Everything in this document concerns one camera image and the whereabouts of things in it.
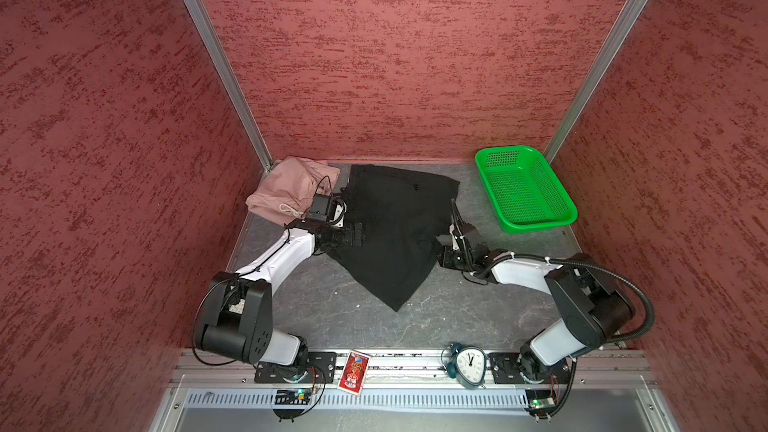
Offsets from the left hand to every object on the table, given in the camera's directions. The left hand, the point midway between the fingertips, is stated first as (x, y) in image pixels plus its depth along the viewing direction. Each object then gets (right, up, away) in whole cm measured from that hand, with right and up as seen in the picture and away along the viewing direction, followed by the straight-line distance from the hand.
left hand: (352, 243), depth 89 cm
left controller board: (-13, -37, -17) cm, 43 cm away
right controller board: (+49, -36, -18) cm, 63 cm away
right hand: (+27, -7, +4) cm, 28 cm away
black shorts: (+16, +7, +15) cm, 23 cm away
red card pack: (+3, -30, -17) cm, 34 cm away
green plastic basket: (+64, +17, +25) cm, 70 cm away
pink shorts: (-27, +16, +19) cm, 37 cm away
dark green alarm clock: (+31, -27, -17) cm, 44 cm away
